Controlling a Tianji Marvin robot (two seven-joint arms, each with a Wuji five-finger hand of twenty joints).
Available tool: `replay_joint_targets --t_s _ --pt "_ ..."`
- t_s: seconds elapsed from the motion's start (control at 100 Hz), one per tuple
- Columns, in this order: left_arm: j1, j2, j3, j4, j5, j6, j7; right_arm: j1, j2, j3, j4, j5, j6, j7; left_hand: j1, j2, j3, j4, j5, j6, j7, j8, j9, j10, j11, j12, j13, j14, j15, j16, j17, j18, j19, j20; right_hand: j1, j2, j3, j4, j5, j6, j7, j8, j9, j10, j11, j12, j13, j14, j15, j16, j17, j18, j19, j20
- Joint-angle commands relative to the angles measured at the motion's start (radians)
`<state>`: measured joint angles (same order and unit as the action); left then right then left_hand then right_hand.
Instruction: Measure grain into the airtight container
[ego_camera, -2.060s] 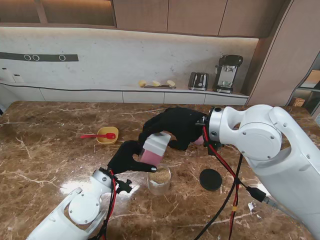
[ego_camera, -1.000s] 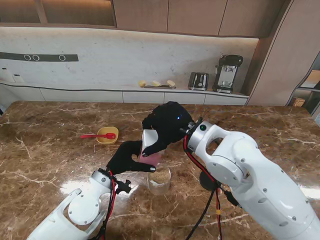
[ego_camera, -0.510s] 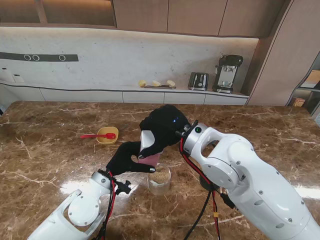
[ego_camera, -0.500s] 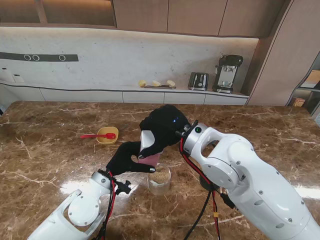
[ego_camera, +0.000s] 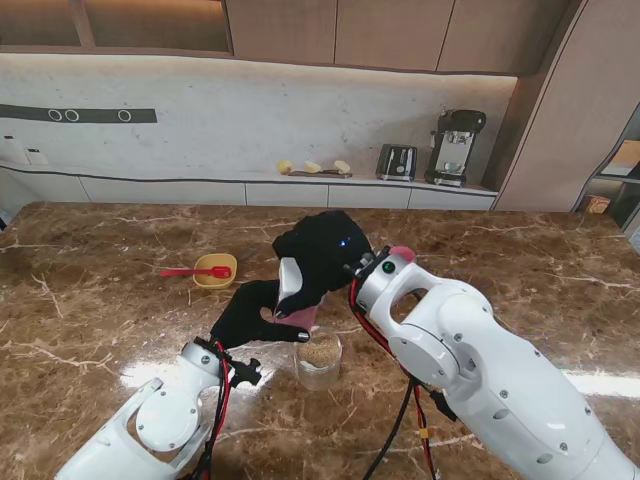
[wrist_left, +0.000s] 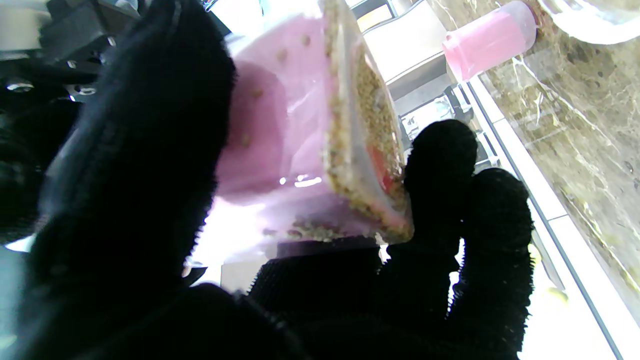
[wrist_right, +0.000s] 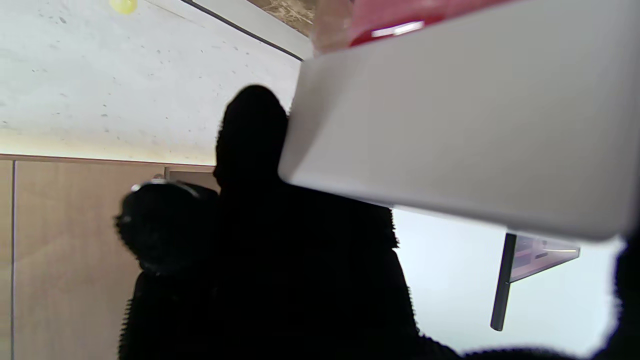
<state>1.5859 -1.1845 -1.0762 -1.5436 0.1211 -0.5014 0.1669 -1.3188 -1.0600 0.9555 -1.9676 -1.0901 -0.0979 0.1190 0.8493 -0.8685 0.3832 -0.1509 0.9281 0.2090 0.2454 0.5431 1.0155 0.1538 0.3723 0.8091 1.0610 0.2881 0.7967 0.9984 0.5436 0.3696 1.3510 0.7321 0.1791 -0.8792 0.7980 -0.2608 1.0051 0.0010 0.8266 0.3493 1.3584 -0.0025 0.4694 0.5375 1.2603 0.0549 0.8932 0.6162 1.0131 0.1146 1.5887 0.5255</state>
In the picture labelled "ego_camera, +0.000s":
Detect yellow plastic bowl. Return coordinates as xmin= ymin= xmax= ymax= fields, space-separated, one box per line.
xmin=193 ymin=253 xmax=238 ymax=289

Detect tall brown cabinet panel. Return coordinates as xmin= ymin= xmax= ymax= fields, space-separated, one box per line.
xmin=492 ymin=0 xmax=640 ymax=214

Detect small wooden box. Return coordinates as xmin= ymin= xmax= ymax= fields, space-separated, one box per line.
xmin=582 ymin=194 xmax=612 ymax=215

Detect white counter with drawers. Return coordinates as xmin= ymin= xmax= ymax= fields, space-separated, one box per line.
xmin=0 ymin=163 xmax=499 ymax=211

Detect red and black right arm cables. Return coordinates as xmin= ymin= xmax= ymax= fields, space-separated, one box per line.
xmin=348 ymin=279 xmax=459 ymax=480

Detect black espresso machine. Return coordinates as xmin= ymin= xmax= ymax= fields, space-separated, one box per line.
xmin=423 ymin=108 xmax=488 ymax=189

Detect red and black arm cables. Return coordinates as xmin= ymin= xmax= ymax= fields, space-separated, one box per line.
xmin=187 ymin=339 xmax=235 ymax=480
xmin=348 ymin=279 xmax=459 ymax=480

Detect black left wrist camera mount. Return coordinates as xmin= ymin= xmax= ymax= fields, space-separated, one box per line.
xmin=228 ymin=357 xmax=264 ymax=389

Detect brown wall cabinets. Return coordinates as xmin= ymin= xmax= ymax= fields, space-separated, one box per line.
xmin=0 ymin=0 xmax=571 ymax=77

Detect pink container with white lid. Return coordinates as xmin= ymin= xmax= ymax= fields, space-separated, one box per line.
xmin=272 ymin=294 xmax=326 ymax=332

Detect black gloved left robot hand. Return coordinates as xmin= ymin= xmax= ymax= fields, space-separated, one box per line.
xmin=209 ymin=279 xmax=311 ymax=350

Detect black wall power strip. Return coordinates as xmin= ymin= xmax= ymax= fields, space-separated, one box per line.
xmin=0 ymin=103 xmax=158 ymax=125

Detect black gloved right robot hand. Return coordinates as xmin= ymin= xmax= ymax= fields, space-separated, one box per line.
xmin=271 ymin=209 xmax=375 ymax=320

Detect clear grain jar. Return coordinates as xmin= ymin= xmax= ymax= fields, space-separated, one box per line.
xmin=294 ymin=327 xmax=344 ymax=392

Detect dark cutting board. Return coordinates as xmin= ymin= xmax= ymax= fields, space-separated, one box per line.
xmin=288 ymin=169 xmax=353 ymax=180

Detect white square container lid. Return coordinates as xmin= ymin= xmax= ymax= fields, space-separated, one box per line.
xmin=277 ymin=255 xmax=305 ymax=314

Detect red plastic spoon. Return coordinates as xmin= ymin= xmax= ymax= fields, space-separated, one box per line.
xmin=159 ymin=266 xmax=233 ymax=279

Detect red and black left arm cables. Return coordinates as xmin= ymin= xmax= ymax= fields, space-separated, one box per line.
xmin=187 ymin=339 xmax=235 ymax=480

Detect tan book on shelf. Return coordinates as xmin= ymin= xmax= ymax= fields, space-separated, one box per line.
xmin=607 ymin=139 xmax=640 ymax=177

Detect dark open shelf unit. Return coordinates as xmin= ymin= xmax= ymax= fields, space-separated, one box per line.
xmin=574 ymin=102 xmax=640 ymax=232

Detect black and silver toaster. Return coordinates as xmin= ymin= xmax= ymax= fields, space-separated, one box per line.
xmin=375 ymin=143 xmax=419 ymax=182

